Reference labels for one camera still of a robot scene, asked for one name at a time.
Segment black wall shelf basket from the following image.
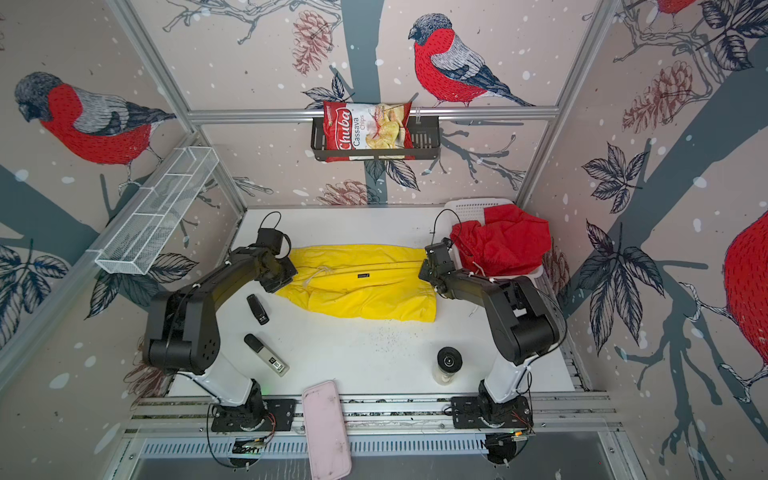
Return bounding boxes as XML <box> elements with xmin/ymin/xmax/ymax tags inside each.
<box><xmin>310</xmin><ymin>116</ymin><xmax>441</xmax><ymax>162</ymax></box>

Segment white wire wall basket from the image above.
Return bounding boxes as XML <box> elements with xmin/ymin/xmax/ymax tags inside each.
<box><xmin>95</xmin><ymin>146</ymin><xmax>219</xmax><ymax>275</ymax></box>

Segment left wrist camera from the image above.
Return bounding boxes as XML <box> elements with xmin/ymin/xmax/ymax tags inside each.
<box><xmin>255</xmin><ymin>228</ymin><xmax>292</xmax><ymax>258</ymax></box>

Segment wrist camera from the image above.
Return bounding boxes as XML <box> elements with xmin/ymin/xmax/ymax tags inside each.
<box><xmin>425</xmin><ymin>237</ymin><xmax>455</xmax><ymax>271</ymax></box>
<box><xmin>255</xmin><ymin>228</ymin><xmax>292</xmax><ymax>258</ymax></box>

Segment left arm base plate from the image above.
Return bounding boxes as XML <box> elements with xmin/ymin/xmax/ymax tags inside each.
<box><xmin>210</xmin><ymin>398</ymin><xmax>297</xmax><ymax>434</ymax></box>

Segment yellow shorts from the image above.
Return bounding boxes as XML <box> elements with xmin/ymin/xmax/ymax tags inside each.
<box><xmin>277</xmin><ymin>245</ymin><xmax>437</xmax><ymax>323</ymax></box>

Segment red cassava chips bag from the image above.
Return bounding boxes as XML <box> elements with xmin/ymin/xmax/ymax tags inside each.
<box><xmin>323</xmin><ymin>101</ymin><xmax>413</xmax><ymax>162</ymax></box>

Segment grey white remote device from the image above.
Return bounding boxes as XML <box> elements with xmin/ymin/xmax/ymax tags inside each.
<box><xmin>244</xmin><ymin>334</ymin><xmax>289</xmax><ymax>377</ymax></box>

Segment red shorts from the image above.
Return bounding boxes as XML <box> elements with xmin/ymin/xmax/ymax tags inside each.
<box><xmin>450</xmin><ymin>204</ymin><xmax>551</xmax><ymax>277</ymax></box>

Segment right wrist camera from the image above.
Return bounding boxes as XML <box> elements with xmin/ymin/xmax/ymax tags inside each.
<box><xmin>425</xmin><ymin>237</ymin><xmax>455</xmax><ymax>271</ymax></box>

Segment pink silicone case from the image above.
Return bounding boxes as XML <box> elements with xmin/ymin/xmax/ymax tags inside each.
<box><xmin>301</xmin><ymin>380</ymin><xmax>352</xmax><ymax>480</ymax></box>

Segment jar with black lid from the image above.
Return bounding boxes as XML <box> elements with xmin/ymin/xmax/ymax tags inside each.
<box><xmin>433</xmin><ymin>346</ymin><xmax>463</xmax><ymax>385</ymax></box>

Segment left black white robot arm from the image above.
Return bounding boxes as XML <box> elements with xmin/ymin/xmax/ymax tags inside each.
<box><xmin>142</xmin><ymin>246</ymin><xmax>297</xmax><ymax>432</ymax></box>

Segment white plastic basket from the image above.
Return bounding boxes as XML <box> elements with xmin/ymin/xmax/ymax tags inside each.
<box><xmin>436</xmin><ymin>198</ymin><xmax>544</xmax><ymax>280</ymax></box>

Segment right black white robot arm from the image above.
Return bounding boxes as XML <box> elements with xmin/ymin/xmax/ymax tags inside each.
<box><xmin>419</xmin><ymin>245</ymin><xmax>561</xmax><ymax>431</ymax></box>

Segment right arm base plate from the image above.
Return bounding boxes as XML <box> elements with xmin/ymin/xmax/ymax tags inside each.
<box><xmin>448</xmin><ymin>396</ymin><xmax>533</xmax><ymax>430</ymax></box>

